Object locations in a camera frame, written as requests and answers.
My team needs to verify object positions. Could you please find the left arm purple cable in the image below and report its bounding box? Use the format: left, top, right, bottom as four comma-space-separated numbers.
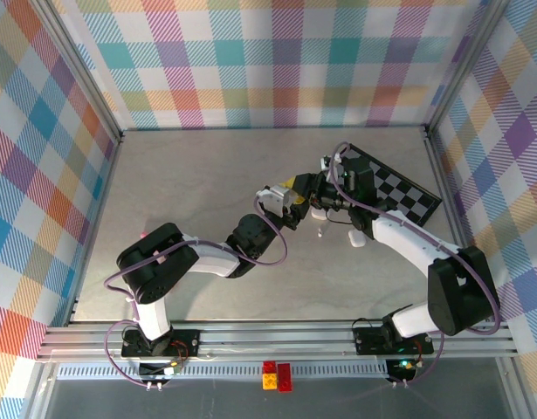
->
103, 191, 289, 388

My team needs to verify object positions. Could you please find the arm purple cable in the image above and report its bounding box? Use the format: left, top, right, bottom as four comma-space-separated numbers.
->
103, 191, 289, 388
330, 141, 503, 388

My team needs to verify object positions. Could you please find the slotted grey cable duct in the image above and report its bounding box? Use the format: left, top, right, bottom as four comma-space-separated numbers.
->
56, 364, 391, 380

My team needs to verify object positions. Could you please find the wide aluminium mounting rail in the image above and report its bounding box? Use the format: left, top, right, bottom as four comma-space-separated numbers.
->
36, 319, 520, 363

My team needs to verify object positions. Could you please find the aluminium frame post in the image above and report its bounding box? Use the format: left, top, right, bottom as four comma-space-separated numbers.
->
30, 0, 124, 145
423, 0, 513, 141

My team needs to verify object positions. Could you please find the aluminium side rail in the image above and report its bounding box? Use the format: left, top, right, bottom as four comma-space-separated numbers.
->
423, 126, 492, 324
65, 133, 126, 327

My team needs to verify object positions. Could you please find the thin aluminium wall rail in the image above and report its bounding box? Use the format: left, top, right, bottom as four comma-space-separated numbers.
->
119, 125, 429, 133

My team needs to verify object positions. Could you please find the black and white chessboard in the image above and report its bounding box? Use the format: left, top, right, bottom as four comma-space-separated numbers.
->
337, 143, 443, 227

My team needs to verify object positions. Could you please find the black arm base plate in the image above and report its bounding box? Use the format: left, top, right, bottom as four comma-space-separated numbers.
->
352, 325, 436, 355
120, 329, 202, 359

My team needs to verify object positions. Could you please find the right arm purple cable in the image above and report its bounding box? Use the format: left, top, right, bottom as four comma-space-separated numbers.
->
330, 141, 503, 388

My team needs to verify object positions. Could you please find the black controller board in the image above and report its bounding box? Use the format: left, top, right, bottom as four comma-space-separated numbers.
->
139, 361, 185, 379
384, 357, 417, 381

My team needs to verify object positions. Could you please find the long red toy brick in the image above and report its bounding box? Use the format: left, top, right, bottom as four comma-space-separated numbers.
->
276, 362, 294, 393

